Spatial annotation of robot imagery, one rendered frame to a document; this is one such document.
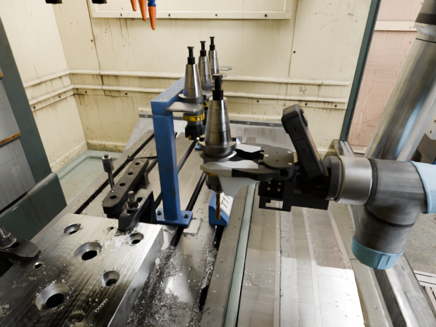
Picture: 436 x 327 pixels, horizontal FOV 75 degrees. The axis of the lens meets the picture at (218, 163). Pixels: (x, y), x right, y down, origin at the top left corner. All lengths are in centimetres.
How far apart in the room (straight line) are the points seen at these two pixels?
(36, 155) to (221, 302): 78
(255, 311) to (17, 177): 77
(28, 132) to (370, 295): 115
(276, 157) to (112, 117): 141
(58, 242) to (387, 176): 60
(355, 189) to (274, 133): 105
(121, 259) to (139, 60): 118
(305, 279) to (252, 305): 17
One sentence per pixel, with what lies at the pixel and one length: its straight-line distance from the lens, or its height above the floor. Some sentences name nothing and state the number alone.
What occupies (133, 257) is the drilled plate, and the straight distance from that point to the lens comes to 58.
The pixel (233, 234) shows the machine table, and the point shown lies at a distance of 73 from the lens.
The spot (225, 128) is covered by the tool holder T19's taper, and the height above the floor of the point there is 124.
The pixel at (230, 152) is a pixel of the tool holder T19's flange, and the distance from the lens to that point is 45.
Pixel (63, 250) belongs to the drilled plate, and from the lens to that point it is 64.
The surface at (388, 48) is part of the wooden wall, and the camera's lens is 316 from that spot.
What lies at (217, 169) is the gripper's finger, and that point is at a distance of 44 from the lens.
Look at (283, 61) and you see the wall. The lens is 144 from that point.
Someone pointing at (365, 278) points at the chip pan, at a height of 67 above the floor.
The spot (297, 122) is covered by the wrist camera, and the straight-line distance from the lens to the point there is 42.
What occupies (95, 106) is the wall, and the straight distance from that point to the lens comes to 180.
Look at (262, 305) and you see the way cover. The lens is 79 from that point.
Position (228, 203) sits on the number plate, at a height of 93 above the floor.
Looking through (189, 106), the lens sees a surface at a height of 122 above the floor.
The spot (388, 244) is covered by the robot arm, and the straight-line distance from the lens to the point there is 54.
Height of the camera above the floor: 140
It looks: 29 degrees down
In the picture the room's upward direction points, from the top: straight up
